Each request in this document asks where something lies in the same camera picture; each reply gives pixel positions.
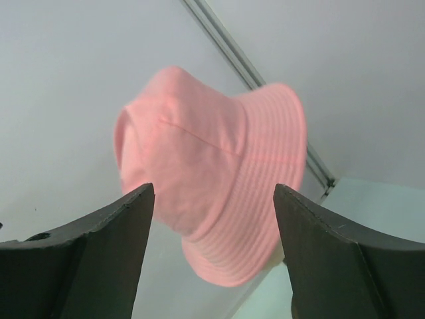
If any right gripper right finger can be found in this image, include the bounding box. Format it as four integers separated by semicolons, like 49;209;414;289
274;184;424;318

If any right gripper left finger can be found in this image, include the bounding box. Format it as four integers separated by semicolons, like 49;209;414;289
1;183;155;319

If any beige mannequin head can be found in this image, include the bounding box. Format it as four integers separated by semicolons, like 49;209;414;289
263;244;285;271

